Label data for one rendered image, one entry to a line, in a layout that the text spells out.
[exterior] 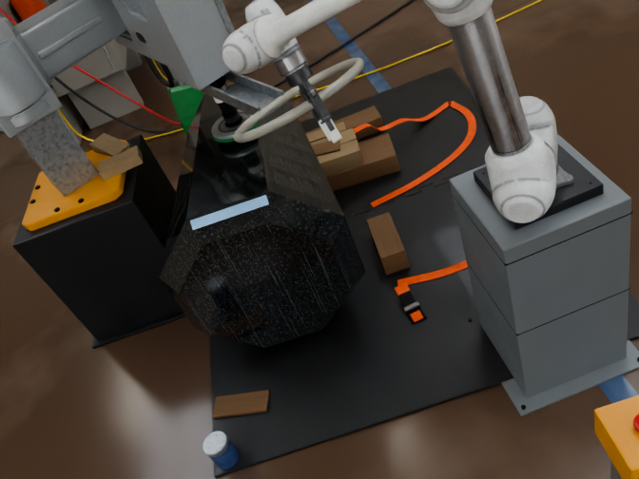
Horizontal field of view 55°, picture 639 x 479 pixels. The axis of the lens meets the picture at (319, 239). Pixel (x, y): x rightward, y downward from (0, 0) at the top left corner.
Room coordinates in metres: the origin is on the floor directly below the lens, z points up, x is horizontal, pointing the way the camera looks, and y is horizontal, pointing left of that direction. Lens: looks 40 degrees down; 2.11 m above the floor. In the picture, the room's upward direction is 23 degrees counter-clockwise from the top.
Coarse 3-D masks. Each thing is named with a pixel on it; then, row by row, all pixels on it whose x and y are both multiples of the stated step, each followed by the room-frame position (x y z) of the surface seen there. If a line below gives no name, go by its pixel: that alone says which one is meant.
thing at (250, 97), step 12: (228, 72) 2.39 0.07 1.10; (240, 84) 2.33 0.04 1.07; (252, 84) 2.22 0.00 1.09; (264, 84) 2.14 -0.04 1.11; (216, 96) 2.30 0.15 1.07; (228, 96) 2.18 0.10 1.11; (240, 96) 2.23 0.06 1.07; (252, 96) 2.18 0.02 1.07; (264, 96) 2.14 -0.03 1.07; (276, 96) 2.07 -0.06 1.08; (240, 108) 2.13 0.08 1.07; (252, 108) 2.02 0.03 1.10; (276, 108) 2.01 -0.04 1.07
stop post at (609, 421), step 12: (636, 396) 0.51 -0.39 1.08; (600, 408) 0.51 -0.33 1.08; (612, 408) 0.50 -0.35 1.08; (624, 408) 0.50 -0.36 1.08; (636, 408) 0.49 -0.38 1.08; (600, 420) 0.49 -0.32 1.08; (612, 420) 0.48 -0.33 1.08; (624, 420) 0.48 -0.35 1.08; (600, 432) 0.49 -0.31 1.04; (612, 432) 0.46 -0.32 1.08; (624, 432) 0.46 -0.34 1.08; (636, 432) 0.45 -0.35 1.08; (612, 444) 0.45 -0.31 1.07; (624, 444) 0.44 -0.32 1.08; (636, 444) 0.43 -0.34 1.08; (612, 456) 0.45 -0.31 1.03; (624, 456) 0.42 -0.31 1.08; (636, 456) 0.42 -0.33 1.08; (612, 468) 0.48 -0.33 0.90; (624, 468) 0.42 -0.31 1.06; (636, 468) 0.40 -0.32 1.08
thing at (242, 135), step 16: (352, 64) 1.85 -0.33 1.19; (320, 80) 2.00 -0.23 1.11; (336, 80) 1.65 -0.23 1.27; (352, 80) 1.67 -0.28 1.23; (288, 96) 2.02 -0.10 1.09; (320, 96) 1.60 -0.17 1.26; (256, 112) 1.98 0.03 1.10; (288, 112) 1.60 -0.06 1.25; (304, 112) 1.59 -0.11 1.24; (240, 128) 1.86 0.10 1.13; (256, 128) 1.65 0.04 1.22; (272, 128) 1.61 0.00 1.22
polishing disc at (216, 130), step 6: (240, 114) 2.47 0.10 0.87; (246, 114) 2.45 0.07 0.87; (222, 120) 2.49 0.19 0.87; (216, 126) 2.45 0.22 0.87; (222, 126) 2.43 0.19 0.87; (252, 126) 2.34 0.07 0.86; (216, 132) 2.40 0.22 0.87; (222, 132) 2.38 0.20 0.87; (228, 132) 2.36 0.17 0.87; (234, 132) 2.34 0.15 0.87; (222, 138) 2.35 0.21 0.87; (228, 138) 2.33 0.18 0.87
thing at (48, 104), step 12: (0, 24) 2.64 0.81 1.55; (0, 36) 2.63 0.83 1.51; (12, 36) 2.65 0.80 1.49; (24, 48) 2.66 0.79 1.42; (36, 72) 2.64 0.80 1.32; (48, 96) 2.64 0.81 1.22; (36, 108) 2.59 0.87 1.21; (48, 108) 2.63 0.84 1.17; (0, 120) 2.55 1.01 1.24; (12, 120) 2.56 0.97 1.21; (24, 120) 2.56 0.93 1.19; (36, 120) 2.60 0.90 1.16; (12, 132) 2.55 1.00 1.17
